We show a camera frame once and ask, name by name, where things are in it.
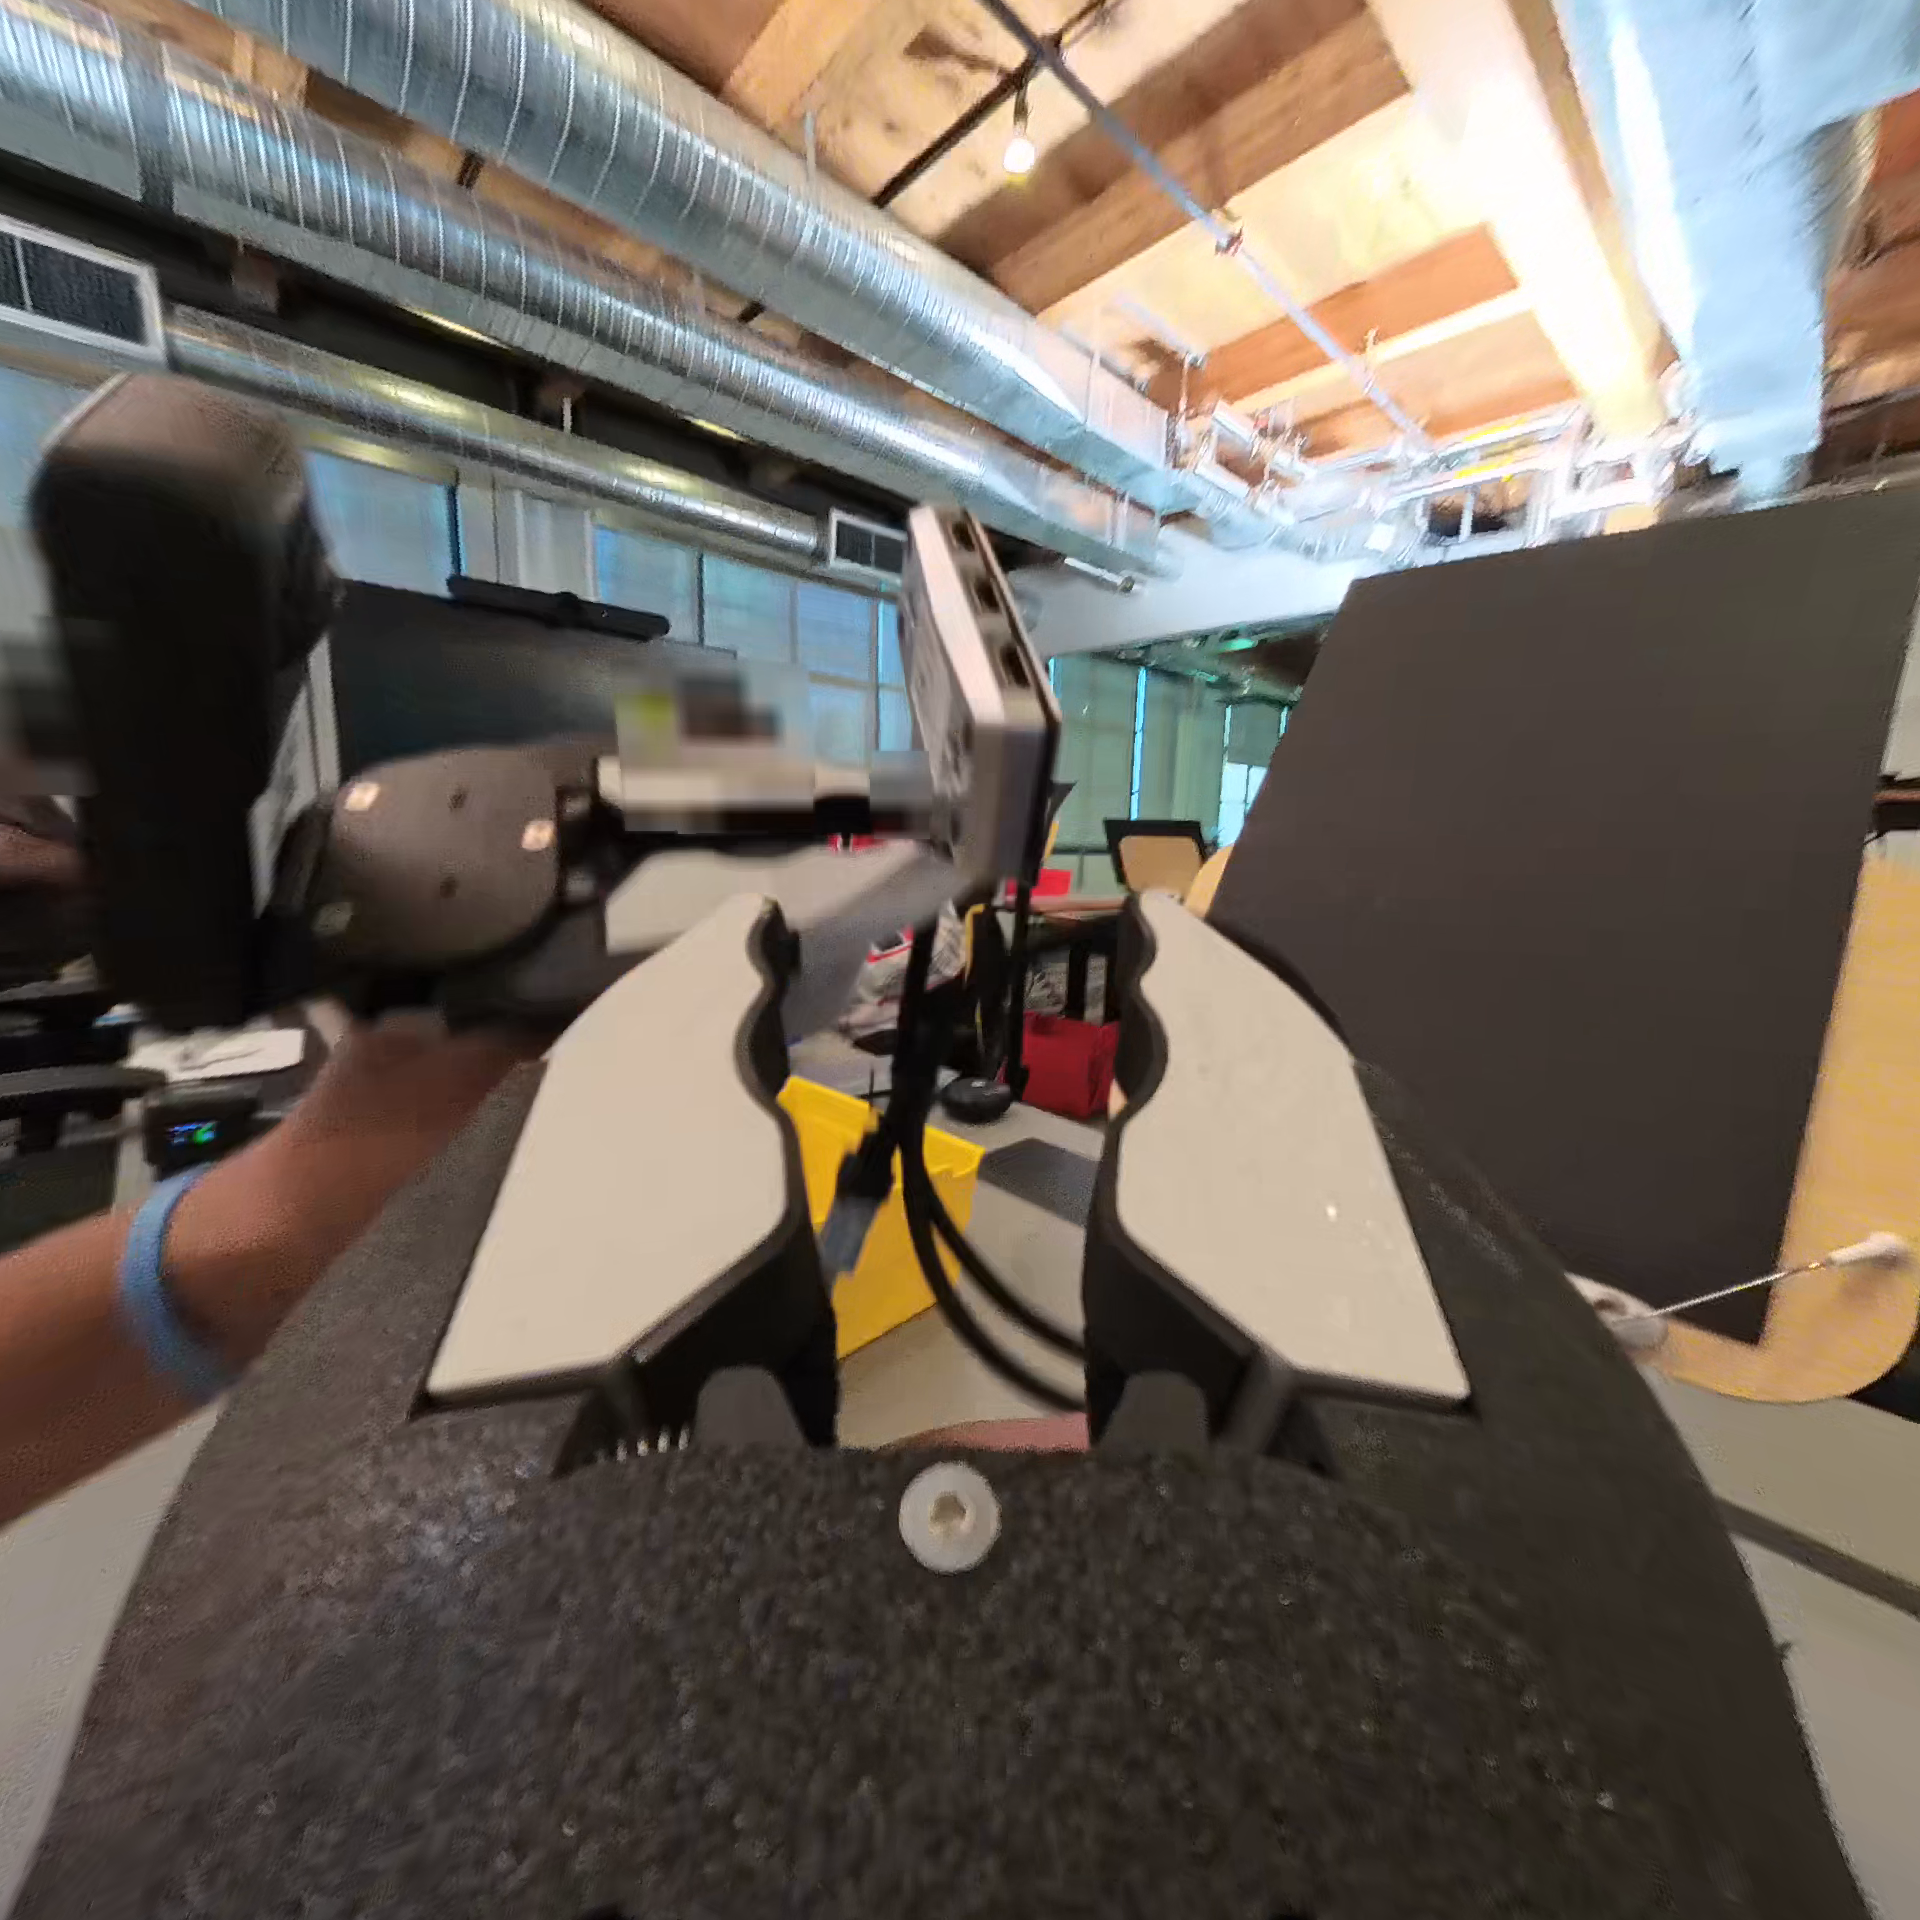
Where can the hanging light bulb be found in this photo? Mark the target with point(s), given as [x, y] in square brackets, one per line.
[1021, 150]

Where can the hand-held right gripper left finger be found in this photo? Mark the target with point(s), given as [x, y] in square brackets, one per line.
[631, 1185]

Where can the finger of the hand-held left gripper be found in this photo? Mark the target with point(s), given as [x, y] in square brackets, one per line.
[841, 898]

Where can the white vent grille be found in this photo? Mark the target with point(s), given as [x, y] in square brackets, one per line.
[77, 286]

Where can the red storage box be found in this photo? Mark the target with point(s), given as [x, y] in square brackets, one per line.
[1069, 1059]

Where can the foil wrapped ventilation duct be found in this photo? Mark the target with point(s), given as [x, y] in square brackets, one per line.
[1724, 226]

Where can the person's left hand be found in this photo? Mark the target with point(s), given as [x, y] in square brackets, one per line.
[378, 1155]

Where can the grey mouse pad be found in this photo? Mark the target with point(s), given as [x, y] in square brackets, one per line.
[1048, 1177]

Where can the yellow plastic bin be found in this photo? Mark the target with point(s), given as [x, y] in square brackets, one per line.
[869, 1290]

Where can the black charger green display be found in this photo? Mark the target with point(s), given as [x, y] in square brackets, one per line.
[193, 1135]

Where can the thin round silver duct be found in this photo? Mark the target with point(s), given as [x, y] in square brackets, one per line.
[525, 441]

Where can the black monitor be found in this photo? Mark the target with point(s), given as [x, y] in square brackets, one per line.
[496, 674]

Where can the person's left forearm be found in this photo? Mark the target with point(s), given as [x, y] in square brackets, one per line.
[59, 1348]

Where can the wooden book stand black pad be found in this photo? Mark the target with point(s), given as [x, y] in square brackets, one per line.
[1575, 898]

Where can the blue wristband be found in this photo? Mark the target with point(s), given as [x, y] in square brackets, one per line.
[157, 1290]

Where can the black computer mouse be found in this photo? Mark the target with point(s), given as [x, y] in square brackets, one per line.
[979, 1100]

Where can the tan wooden chair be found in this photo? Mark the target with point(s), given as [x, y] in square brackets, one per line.
[1164, 867]

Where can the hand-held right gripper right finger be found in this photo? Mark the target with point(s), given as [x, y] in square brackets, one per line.
[1275, 1185]

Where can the white paper sheet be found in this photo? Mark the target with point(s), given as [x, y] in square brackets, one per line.
[227, 1048]

